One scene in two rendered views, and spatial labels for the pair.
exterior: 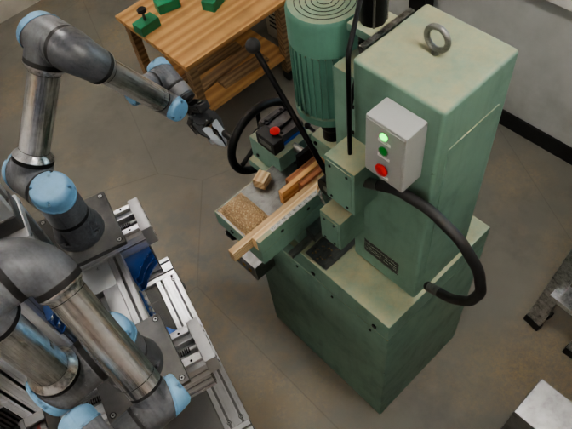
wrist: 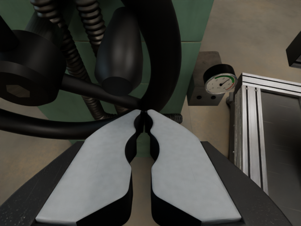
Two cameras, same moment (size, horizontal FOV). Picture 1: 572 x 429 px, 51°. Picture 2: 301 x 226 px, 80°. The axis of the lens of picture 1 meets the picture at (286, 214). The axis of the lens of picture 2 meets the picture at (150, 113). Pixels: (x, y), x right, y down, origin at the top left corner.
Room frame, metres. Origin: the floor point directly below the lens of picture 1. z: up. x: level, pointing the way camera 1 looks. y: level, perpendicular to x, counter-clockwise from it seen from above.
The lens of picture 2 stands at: (1.39, 0.20, 0.94)
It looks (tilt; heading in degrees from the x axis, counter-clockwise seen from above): 58 degrees down; 213
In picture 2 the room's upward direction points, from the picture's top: 1 degrees clockwise
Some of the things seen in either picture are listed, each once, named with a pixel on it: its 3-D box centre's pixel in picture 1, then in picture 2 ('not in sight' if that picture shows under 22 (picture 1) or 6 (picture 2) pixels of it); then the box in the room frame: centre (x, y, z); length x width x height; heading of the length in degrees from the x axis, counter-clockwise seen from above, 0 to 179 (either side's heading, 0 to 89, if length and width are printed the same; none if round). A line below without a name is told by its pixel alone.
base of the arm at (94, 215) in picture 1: (74, 221); not in sight; (1.10, 0.63, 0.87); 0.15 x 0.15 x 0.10
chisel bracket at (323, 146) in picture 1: (337, 150); not in sight; (1.06, -0.17, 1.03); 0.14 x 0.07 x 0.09; 35
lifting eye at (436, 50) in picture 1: (437, 39); not in sight; (0.84, -0.33, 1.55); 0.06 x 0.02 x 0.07; 35
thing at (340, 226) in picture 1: (341, 220); not in sight; (0.83, -0.14, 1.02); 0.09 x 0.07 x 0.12; 125
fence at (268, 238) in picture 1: (336, 181); not in sight; (1.03, -0.16, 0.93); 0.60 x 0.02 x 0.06; 125
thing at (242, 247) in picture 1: (303, 196); not in sight; (1.00, -0.06, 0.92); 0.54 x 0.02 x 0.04; 125
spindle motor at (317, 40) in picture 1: (328, 55); not in sight; (1.08, -0.16, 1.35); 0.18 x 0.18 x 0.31
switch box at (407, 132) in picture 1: (394, 146); not in sight; (0.73, -0.23, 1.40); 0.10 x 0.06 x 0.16; 35
